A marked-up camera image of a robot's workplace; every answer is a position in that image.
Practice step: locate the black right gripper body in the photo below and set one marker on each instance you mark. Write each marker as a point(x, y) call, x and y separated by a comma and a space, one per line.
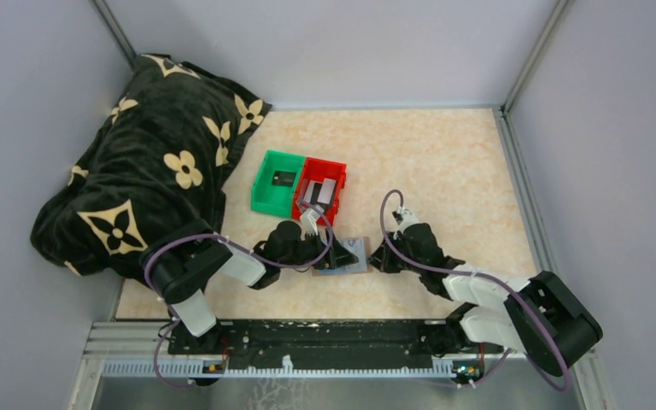
point(396, 262)

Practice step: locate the red plastic bin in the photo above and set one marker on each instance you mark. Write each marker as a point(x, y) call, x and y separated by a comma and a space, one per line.
point(319, 169)

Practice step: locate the black card in green bin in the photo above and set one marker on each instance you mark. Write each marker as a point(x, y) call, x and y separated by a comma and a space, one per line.
point(283, 179)

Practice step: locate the silver credit card black stripe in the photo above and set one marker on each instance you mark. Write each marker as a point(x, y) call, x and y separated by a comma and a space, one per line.
point(328, 182)

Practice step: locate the black card in red bin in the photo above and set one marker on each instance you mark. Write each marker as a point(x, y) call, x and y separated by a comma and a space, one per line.
point(319, 194)

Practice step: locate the aluminium frame rail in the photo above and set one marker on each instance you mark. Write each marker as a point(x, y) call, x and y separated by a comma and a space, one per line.
point(531, 226)

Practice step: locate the brown leather card holder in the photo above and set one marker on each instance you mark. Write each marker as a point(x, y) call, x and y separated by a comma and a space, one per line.
point(362, 249)

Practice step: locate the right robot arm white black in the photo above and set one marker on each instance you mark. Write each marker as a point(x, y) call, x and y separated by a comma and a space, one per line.
point(481, 316)

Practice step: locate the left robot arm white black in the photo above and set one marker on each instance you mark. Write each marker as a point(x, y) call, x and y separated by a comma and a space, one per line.
point(179, 266)

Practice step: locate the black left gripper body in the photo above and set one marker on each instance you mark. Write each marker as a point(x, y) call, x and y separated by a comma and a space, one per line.
point(312, 248)

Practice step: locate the green plastic bin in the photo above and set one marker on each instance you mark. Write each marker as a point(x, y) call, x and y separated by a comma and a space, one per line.
point(275, 200)

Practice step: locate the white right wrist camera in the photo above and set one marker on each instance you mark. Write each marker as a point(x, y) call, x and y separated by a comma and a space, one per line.
point(405, 218)

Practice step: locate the black floral blanket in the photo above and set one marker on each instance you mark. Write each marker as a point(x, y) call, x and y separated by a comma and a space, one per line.
point(159, 161)

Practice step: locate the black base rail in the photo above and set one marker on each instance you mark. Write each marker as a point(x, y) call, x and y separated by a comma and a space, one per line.
point(328, 342)

